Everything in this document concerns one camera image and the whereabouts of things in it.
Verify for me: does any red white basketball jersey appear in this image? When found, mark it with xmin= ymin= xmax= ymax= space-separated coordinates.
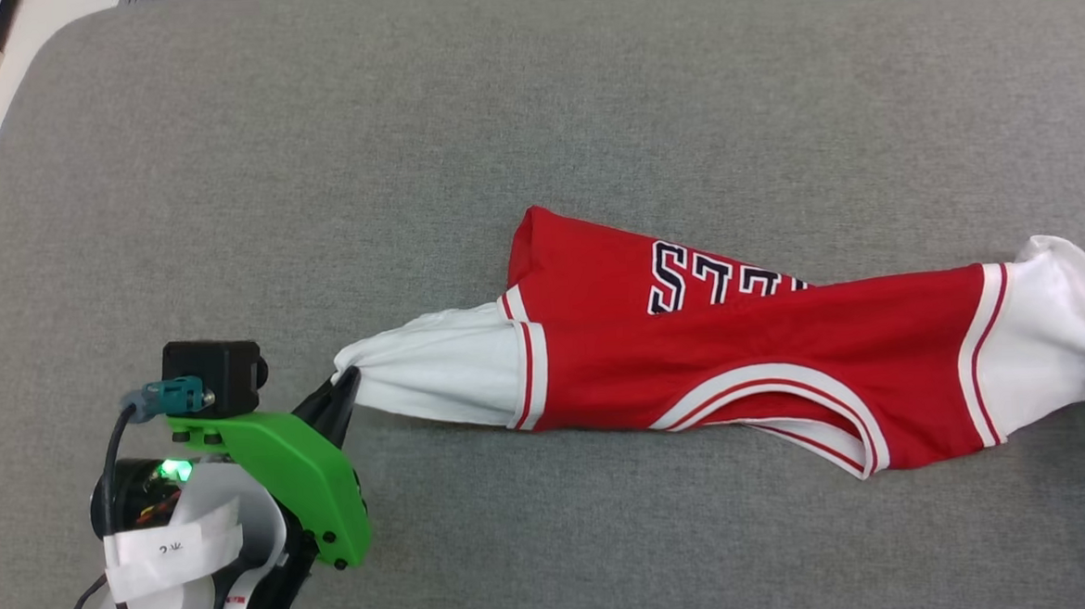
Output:
xmin=325 ymin=176 xmax=1085 ymax=508

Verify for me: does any black cable teal connector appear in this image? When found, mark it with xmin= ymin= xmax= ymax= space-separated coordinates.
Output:
xmin=38 ymin=374 xmax=228 ymax=609

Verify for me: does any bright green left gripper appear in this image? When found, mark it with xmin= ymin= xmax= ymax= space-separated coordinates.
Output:
xmin=164 ymin=365 xmax=375 ymax=579

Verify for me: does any light grey fabric sofa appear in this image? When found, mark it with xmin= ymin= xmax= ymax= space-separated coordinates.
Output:
xmin=0 ymin=0 xmax=1085 ymax=609

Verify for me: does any white side table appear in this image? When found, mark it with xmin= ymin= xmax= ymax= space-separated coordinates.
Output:
xmin=0 ymin=0 xmax=132 ymax=154

